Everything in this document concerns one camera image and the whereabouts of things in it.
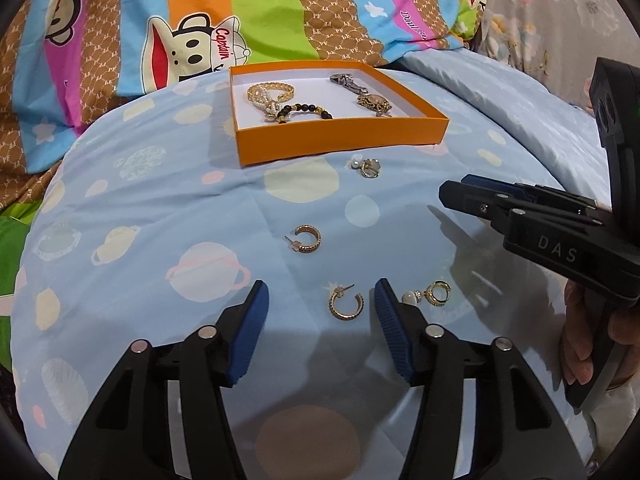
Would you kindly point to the person's right hand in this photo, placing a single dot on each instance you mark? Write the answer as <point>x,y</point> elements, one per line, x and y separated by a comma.
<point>575,335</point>

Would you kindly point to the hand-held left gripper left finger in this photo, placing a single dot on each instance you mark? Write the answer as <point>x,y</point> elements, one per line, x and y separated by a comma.
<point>247,340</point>

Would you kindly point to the gold mesh bangle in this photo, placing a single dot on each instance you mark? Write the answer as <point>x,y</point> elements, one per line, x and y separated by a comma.
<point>288,91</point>

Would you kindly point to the grey floral cloth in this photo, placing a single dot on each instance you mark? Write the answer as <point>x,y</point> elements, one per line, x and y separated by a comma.
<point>550,10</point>

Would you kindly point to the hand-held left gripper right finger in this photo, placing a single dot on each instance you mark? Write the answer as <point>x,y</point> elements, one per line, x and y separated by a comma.
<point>395,335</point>

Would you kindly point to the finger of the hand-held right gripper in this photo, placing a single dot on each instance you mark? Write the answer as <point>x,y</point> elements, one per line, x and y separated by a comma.
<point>470,200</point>
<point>500,187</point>

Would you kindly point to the green plush cushion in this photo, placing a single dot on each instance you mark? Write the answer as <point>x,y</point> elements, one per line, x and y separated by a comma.
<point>12,240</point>

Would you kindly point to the orange shallow box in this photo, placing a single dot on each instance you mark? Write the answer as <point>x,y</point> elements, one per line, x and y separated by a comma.
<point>325,142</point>

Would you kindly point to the gold hoop earring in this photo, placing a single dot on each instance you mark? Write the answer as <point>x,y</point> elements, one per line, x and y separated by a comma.
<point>314,241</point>
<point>334,310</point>

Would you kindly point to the colourful cartoon printed blanket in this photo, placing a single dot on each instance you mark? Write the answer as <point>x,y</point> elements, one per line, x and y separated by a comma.
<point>200,0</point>

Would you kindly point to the gold pearl drop earring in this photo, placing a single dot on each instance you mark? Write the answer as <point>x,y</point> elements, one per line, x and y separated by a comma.
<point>411,299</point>

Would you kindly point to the gold flower pearl earring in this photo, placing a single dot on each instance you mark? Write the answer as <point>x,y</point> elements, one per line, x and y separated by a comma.
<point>370,167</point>

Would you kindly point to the gold wristwatch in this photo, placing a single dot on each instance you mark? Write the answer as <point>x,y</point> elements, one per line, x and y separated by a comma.
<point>372,101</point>

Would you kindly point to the silver wristwatch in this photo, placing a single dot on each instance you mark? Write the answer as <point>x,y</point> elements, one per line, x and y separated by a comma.
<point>345,82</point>

